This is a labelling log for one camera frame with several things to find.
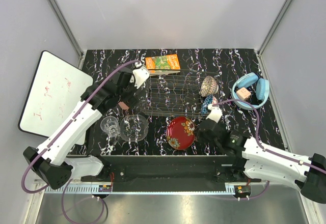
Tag pink plastic cup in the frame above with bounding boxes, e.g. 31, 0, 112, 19
118, 102, 129, 110

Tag red floral plate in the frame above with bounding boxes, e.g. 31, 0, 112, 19
166, 117, 196, 150

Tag blue patterned bowl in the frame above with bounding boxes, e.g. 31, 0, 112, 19
201, 95, 218, 115

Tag brown patterned bowl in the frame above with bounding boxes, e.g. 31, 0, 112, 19
200, 76, 219, 97

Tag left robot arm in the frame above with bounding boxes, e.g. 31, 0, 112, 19
23, 67, 150, 189

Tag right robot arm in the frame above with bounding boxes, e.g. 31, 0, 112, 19
197, 119, 325, 204

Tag clear drinking glass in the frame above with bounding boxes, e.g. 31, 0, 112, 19
100, 116, 120, 137

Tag pink cube toy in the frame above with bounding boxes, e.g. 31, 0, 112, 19
236, 88, 252, 101

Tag orange green book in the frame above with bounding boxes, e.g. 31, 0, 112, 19
145, 54, 181, 76

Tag light blue headphones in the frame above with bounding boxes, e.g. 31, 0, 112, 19
231, 72, 269, 110

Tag white whiteboard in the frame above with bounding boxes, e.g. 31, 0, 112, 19
18, 50, 93, 137

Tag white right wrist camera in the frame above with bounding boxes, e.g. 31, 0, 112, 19
206, 104, 223, 123

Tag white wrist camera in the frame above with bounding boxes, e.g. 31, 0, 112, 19
206, 104, 223, 123
132, 66, 150, 89

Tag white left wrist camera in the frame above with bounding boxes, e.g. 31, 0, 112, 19
132, 66, 150, 89

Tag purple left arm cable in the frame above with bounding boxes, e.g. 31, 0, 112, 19
21, 60, 143, 222

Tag wire dish rack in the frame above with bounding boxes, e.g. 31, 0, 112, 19
139, 70, 218, 119

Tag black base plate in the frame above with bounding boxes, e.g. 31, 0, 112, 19
81, 155, 248, 192

